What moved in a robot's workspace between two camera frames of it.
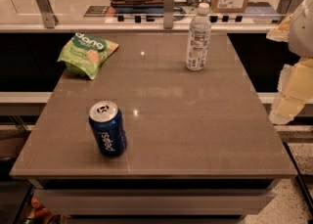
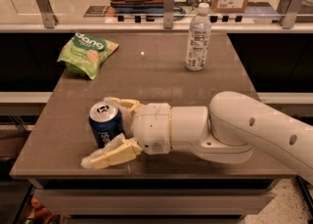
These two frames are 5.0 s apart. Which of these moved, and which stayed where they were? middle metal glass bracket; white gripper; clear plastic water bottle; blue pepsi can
Moved: white gripper
Stayed: clear plastic water bottle; blue pepsi can; middle metal glass bracket
